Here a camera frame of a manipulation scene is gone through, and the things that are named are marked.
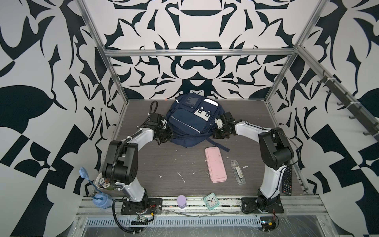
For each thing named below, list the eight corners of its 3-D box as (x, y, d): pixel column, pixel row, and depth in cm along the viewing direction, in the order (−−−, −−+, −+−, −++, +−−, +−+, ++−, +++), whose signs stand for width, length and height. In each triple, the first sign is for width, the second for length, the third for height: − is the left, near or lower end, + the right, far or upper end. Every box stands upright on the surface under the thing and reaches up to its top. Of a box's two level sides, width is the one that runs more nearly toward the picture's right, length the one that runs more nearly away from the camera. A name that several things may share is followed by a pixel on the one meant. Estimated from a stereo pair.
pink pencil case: (210, 183, 82) (211, 182, 80) (204, 148, 96) (204, 147, 94) (227, 182, 83) (228, 180, 81) (219, 147, 97) (219, 145, 95)
